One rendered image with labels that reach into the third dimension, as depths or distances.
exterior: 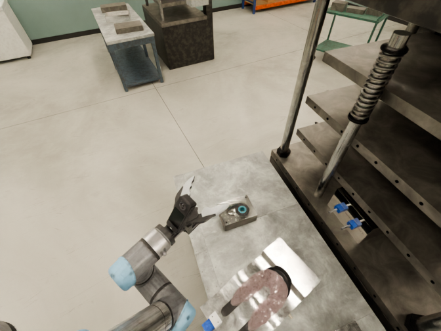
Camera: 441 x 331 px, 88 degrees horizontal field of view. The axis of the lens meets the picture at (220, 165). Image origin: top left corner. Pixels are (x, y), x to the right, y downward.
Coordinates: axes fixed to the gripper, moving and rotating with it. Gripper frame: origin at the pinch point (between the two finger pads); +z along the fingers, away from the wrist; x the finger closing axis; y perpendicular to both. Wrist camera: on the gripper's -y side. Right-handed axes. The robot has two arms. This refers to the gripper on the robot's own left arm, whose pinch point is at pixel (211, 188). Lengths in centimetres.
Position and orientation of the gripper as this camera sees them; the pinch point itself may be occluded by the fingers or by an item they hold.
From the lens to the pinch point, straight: 72.9
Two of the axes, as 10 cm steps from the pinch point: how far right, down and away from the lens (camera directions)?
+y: -0.8, 5.9, 8.0
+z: 6.5, -5.8, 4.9
